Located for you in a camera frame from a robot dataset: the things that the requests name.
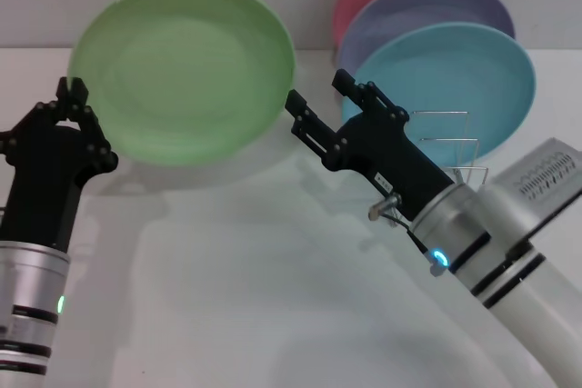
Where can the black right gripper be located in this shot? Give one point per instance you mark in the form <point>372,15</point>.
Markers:
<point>391,156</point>

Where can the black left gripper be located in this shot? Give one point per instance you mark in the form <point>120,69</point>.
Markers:
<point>41,179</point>

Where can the green round plate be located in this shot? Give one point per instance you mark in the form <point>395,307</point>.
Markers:
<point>182,70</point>

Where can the light blue round plate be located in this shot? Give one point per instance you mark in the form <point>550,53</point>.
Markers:
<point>454,70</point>

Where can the purple round plate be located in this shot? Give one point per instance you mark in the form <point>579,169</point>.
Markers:
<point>427,6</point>

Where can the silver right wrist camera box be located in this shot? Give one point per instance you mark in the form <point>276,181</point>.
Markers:
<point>541,179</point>

